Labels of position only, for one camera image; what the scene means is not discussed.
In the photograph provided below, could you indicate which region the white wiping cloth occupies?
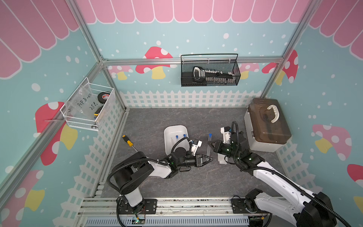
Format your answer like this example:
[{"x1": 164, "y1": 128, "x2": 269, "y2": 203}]
[{"x1": 218, "y1": 154, "x2": 227, "y2": 165}]

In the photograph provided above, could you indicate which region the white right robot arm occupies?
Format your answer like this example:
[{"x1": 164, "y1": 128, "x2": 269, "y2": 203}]
[{"x1": 208, "y1": 132, "x2": 349, "y2": 227}]

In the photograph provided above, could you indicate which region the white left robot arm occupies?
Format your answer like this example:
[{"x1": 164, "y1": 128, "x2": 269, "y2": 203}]
[{"x1": 106, "y1": 147, "x2": 213, "y2": 208}]

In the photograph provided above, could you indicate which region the white rectangular plastic tray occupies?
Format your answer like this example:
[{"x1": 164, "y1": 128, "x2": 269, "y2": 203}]
[{"x1": 164, "y1": 125, "x2": 188, "y2": 155}]

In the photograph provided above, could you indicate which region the brown lidded storage box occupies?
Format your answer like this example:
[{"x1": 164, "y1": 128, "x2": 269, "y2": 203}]
[{"x1": 244, "y1": 98, "x2": 292, "y2": 152}]

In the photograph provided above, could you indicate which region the yellow black screwdriver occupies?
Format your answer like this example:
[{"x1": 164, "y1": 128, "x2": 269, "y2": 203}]
[{"x1": 122, "y1": 135, "x2": 138, "y2": 152}]

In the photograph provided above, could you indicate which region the black socket tool set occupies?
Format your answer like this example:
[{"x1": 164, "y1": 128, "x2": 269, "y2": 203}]
[{"x1": 192, "y1": 67, "x2": 235, "y2": 85}]

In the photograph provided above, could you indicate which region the black tape roll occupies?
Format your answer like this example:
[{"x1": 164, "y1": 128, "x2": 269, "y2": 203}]
[{"x1": 97, "y1": 92, "x2": 110, "y2": 104}]

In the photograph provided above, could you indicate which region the clear labelled plastic bag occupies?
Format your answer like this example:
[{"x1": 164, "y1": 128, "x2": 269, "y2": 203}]
[{"x1": 65, "y1": 84, "x2": 101, "y2": 121}]

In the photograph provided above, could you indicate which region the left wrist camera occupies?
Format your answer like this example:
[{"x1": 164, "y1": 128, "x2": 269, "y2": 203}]
[{"x1": 190, "y1": 139, "x2": 202, "y2": 156}]

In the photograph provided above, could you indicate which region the black wire mesh basket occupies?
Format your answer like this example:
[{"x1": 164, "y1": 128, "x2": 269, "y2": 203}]
[{"x1": 180, "y1": 54, "x2": 241, "y2": 87}]

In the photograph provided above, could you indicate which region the white wire wall basket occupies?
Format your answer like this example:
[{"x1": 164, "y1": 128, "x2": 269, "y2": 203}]
[{"x1": 60, "y1": 78, "x2": 117, "y2": 131}]

